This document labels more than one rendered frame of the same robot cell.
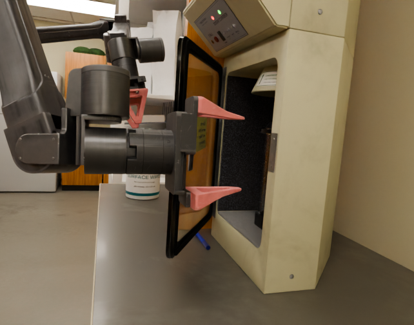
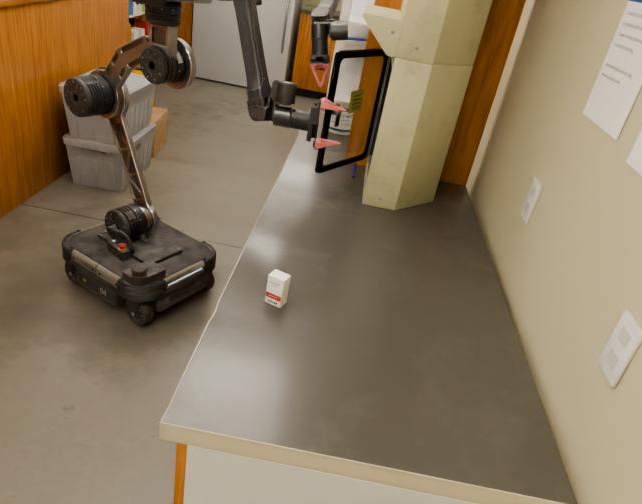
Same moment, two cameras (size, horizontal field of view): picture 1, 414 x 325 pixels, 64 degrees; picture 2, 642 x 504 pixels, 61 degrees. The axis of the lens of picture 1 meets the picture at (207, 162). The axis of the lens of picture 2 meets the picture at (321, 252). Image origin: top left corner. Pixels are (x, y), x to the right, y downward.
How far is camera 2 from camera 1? 1.23 m
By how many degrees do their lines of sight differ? 28
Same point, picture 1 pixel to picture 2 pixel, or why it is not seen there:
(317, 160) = (404, 135)
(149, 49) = (337, 33)
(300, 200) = (391, 157)
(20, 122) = (252, 99)
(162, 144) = (304, 118)
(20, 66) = (255, 74)
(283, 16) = (391, 50)
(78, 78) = (276, 85)
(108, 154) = (282, 119)
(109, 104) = (285, 99)
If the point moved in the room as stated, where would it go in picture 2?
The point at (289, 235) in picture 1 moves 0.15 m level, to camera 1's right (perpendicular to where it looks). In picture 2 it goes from (381, 175) to (426, 189)
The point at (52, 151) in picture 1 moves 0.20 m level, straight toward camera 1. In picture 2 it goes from (262, 114) to (257, 136)
